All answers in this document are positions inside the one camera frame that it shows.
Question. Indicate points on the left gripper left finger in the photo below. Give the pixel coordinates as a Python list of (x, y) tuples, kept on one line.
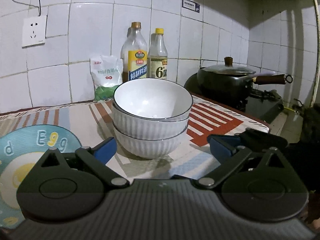
[(94, 160)]

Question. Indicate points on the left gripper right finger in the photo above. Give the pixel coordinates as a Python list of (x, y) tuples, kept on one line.
[(226, 149)]

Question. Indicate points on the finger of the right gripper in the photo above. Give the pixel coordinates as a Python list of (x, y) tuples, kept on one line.
[(257, 140)]

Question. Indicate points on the white ribbed bowl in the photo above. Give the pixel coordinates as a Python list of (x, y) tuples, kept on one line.
[(149, 149), (154, 99), (145, 129)]

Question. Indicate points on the blue fried egg plate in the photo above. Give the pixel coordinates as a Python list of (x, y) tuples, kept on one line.
[(20, 150)]

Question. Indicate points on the gas stove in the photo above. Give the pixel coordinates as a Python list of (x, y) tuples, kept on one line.
[(264, 105)]

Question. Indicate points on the striped patchwork table cloth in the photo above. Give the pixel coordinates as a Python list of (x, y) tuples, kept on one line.
[(91, 123)]

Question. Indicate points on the black wok with lid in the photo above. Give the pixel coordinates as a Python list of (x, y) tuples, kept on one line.
[(229, 84)]

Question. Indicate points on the white green salt bag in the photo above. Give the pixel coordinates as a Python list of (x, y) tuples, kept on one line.
[(106, 72)]

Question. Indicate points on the vinegar bottle yellow cap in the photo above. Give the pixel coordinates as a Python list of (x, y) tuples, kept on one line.
[(158, 56)]

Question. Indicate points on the cooking wine bottle yellow label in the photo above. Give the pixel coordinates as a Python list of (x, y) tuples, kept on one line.
[(134, 53)]

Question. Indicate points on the white wall socket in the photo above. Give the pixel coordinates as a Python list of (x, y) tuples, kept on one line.
[(34, 31)]

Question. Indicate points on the blue wall sticker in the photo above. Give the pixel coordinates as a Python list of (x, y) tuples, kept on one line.
[(191, 5)]

